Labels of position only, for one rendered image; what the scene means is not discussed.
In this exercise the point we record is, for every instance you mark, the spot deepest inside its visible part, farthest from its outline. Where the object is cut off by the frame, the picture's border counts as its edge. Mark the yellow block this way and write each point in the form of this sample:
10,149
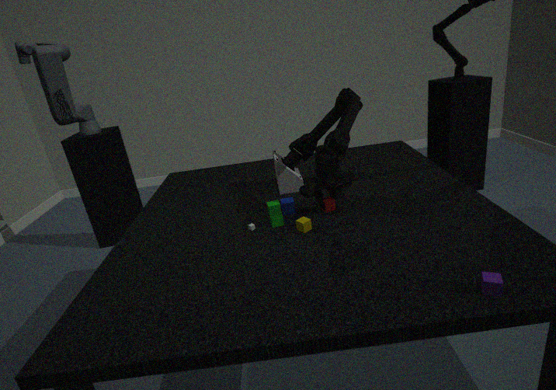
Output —
303,224

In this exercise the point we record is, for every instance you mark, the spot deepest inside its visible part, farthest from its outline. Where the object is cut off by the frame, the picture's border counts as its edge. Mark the green block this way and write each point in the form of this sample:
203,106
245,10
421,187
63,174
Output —
276,221
274,208

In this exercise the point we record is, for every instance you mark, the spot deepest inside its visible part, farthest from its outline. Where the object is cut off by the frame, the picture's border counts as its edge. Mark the red block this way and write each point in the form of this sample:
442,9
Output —
329,204

